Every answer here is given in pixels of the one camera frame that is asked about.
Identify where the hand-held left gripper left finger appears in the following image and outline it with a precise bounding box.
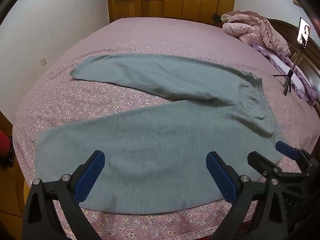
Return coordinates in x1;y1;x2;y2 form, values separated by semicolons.
22;150;105;240

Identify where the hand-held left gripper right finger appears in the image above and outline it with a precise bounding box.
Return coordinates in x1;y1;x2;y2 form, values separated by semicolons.
205;151;288;240

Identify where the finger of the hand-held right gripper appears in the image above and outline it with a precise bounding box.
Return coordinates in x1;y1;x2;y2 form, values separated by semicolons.
247;152;308;185
275;141;320;173

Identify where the wooden bedside cabinet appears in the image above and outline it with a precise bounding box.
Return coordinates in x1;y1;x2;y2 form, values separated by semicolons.
0;110;28;230

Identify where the purple ruffled pillow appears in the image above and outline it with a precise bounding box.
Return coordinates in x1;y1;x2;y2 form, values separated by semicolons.
251;42;320;108

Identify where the dark wooden headboard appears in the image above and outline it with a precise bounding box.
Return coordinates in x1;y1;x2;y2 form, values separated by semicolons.
265;17;320;95

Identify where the red object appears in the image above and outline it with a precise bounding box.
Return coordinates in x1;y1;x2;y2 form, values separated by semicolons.
0;130;11;159

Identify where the smartphone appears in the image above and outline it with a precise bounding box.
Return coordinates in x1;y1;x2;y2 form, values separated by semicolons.
296;17;312;48

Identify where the pink quilted comforter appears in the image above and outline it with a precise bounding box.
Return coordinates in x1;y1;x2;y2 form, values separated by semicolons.
222;10;292;55

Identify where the bed with pink floral sheet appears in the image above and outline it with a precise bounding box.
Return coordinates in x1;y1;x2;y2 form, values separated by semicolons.
11;17;320;240

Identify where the wooden wardrobe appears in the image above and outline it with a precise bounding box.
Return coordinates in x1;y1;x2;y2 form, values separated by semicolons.
106;0;237;27

